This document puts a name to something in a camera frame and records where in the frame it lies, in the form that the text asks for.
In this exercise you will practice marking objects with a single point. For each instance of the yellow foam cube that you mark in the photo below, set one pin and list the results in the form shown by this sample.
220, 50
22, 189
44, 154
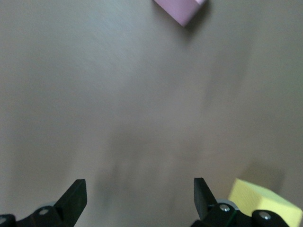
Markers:
260, 201

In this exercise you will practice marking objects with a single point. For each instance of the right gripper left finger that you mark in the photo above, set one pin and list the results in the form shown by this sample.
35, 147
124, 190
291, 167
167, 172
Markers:
71, 203

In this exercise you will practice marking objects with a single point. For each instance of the pink foam cube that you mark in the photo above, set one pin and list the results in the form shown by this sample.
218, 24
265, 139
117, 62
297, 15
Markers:
180, 9

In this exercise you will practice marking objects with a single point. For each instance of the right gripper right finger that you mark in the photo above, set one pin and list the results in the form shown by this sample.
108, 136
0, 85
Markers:
204, 203

